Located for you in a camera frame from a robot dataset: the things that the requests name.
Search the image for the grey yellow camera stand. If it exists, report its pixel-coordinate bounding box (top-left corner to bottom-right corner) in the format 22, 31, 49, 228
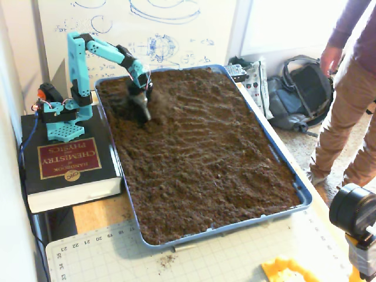
345, 230, 376, 282

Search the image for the grey gridded cutting mat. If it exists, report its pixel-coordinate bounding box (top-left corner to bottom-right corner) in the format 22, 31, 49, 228
45, 205, 355, 282

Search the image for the blue cable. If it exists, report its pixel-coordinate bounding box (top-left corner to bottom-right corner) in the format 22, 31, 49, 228
18, 113, 41, 171

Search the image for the black chemistry physics handbook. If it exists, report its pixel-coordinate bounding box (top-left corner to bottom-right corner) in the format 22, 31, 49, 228
20, 104, 123, 214

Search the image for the person in maroon sweater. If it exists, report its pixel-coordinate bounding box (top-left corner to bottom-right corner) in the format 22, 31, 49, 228
308, 0, 376, 189

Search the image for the grey black backpack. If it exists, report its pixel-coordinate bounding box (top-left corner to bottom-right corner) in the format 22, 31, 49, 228
266, 55, 335, 137

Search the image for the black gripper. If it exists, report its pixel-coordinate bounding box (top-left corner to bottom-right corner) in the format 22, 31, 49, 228
126, 79, 154, 124

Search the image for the teal five-joint robot arm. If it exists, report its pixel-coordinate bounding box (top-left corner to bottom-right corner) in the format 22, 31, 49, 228
32, 31, 152, 142

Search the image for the person right hand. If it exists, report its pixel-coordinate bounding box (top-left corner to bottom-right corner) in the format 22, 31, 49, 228
319, 45, 344, 79

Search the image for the white printed bag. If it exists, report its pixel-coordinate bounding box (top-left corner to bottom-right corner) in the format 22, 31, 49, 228
242, 57, 276, 120

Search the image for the person right forearm maroon sleeve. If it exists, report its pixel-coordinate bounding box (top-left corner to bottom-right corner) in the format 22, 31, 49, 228
325, 5, 362, 49

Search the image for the small grey stick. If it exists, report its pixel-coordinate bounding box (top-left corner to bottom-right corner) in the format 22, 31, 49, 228
172, 244, 198, 253

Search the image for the blue plastic tray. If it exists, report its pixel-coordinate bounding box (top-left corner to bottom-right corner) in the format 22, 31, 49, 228
93, 63, 313, 251

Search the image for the black cable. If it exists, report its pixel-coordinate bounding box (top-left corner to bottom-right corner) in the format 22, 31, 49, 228
18, 140, 51, 282

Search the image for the black round camera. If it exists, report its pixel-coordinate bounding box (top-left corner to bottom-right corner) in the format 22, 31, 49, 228
328, 183, 376, 239

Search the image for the whiteboard with blue drawings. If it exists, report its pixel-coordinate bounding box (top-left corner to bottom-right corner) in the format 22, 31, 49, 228
33, 0, 253, 89

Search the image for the brown soil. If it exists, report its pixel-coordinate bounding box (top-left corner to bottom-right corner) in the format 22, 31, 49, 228
96, 67, 302, 246

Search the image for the yellow plastic part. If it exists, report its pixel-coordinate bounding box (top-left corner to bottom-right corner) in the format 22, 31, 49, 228
261, 256, 327, 282

